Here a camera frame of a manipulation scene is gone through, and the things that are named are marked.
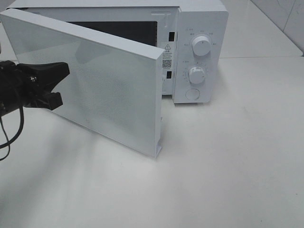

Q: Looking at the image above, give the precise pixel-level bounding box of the upper white power knob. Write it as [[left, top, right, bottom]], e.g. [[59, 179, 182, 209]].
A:
[[191, 34, 211, 57]]

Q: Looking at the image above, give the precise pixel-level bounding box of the white microwave oven body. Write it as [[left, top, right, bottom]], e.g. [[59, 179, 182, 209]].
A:
[[11, 0, 228, 104]]

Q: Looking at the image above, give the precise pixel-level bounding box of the white microwave door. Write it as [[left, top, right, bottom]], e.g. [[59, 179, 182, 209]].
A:
[[0, 9, 163, 157]]

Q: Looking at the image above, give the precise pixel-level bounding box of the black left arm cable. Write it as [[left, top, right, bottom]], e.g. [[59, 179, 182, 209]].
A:
[[0, 104, 26, 162]]

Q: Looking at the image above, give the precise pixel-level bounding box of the round white door button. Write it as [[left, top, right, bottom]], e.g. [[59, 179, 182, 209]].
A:
[[185, 88, 200, 100]]

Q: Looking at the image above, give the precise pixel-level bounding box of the lower white timer knob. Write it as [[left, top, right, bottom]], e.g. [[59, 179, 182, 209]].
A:
[[189, 66, 206, 84]]

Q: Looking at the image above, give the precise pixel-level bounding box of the white warning label sticker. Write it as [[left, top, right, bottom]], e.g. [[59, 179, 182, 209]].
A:
[[161, 42, 174, 70]]

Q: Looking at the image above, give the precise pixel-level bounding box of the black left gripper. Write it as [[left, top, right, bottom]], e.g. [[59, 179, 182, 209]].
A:
[[0, 60, 70, 116]]

